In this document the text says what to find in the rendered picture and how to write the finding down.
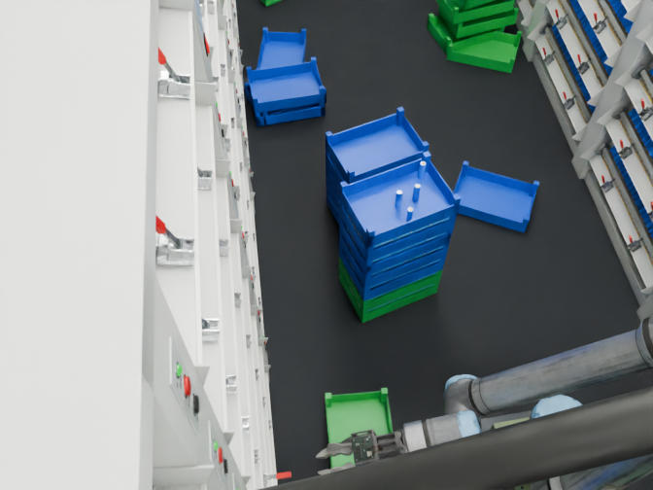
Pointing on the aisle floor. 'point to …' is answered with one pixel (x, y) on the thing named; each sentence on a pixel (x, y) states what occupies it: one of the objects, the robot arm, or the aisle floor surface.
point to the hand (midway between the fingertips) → (323, 464)
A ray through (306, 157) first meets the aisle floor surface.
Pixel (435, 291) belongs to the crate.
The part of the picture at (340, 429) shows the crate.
